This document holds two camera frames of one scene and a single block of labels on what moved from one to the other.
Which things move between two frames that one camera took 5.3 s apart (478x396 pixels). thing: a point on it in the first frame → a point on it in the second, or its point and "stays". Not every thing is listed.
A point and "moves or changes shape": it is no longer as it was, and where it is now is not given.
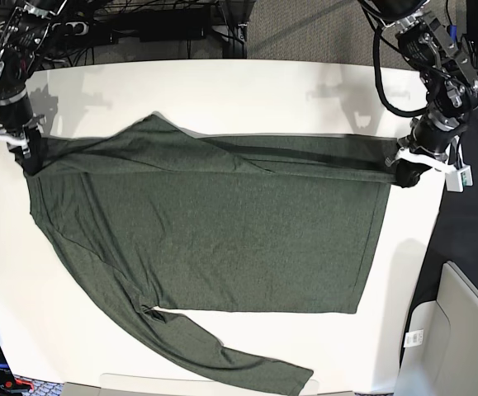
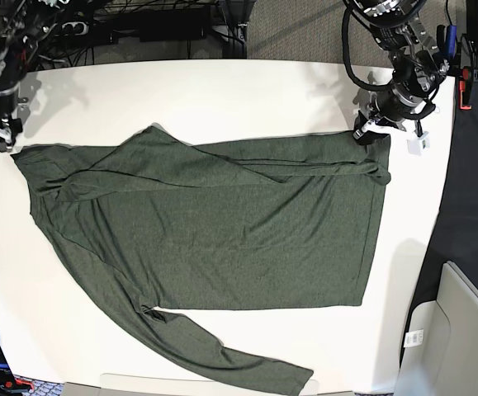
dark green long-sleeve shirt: (187, 221) moves or changes shape
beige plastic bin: (453, 345) stays
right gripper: (433, 139) → (390, 102)
